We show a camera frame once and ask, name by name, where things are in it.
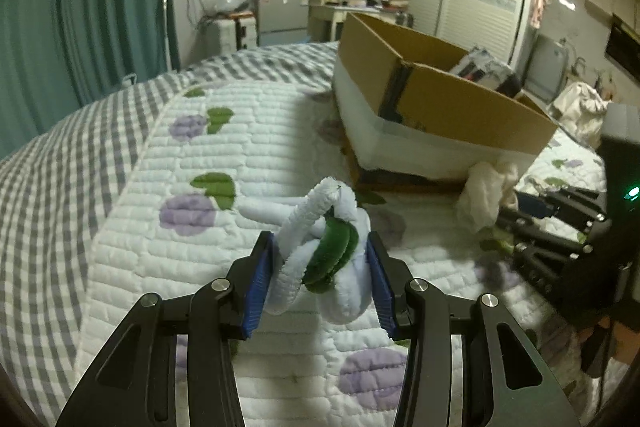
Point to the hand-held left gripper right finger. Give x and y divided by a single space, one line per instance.
381 282

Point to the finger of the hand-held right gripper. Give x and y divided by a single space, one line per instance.
537 252
555 204

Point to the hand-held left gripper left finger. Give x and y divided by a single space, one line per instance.
257 279

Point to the white and green plush flower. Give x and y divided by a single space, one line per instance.
325 252

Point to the cardboard box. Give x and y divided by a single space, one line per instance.
430 97

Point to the white crumpled cloth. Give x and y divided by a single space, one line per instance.
487 192

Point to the pile of light clothes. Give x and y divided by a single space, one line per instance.
582 104

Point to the floral quilted blanket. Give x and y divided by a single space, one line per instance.
280 157

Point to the white air purifier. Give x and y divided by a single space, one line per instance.
550 67

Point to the dark items in box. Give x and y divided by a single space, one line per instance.
487 69

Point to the grey checked bed sheet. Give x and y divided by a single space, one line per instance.
75 157

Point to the white suitcase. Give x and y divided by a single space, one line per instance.
231 34

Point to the grey mini fridge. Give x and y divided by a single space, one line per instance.
280 18

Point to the white dressing table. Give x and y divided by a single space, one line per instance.
360 9

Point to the teal curtain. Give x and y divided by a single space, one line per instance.
75 7

